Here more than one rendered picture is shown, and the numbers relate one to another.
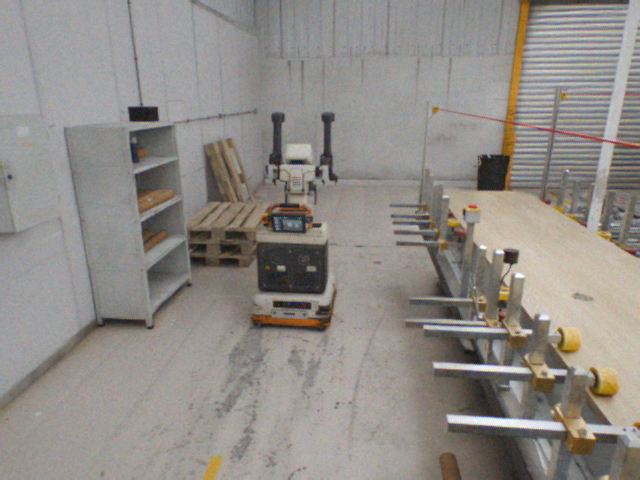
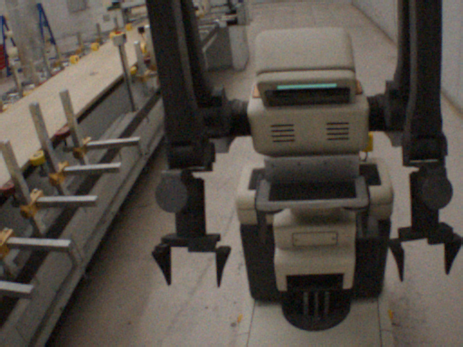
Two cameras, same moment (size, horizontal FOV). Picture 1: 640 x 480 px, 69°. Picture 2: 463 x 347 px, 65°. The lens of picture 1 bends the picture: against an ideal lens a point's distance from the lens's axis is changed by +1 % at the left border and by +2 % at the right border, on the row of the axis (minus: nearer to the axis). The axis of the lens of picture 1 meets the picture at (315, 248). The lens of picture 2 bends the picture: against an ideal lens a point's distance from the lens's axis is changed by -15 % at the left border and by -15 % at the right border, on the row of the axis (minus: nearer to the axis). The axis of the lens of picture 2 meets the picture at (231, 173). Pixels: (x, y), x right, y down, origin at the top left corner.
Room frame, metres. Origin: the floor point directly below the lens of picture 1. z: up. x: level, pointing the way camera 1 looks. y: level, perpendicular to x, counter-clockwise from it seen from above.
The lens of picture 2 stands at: (4.68, 0.04, 1.56)
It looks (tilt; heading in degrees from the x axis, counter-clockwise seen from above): 30 degrees down; 187
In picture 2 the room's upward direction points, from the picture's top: 9 degrees counter-clockwise
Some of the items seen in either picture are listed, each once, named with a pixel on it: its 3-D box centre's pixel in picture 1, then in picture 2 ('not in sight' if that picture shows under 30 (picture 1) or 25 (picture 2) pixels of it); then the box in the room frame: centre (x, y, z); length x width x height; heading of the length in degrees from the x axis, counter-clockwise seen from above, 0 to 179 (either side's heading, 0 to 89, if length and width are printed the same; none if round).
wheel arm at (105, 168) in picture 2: (424, 233); (78, 171); (3.22, -0.79, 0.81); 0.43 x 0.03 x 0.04; 84
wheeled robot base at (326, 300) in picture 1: (296, 295); (316, 323); (3.57, 0.16, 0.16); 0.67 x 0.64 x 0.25; 173
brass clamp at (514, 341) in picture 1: (512, 332); not in sight; (1.48, -0.70, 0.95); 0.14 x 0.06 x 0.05; 174
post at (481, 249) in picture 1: (476, 293); (143, 73); (2.00, -0.76, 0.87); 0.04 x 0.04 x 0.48; 84
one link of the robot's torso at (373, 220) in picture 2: not in sight; (335, 260); (3.74, 0.20, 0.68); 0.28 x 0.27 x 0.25; 83
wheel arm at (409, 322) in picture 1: (458, 325); not in sight; (1.73, -0.59, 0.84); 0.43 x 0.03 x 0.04; 84
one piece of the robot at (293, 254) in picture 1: (293, 250); (316, 231); (3.48, 0.17, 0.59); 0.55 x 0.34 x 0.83; 83
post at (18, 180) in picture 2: (433, 214); (23, 194); (3.49, -0.92, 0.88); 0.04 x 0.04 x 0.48; 84
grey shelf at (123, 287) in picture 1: (139, 219); not in sight; (3.76, 1.47, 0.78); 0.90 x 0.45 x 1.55; 174
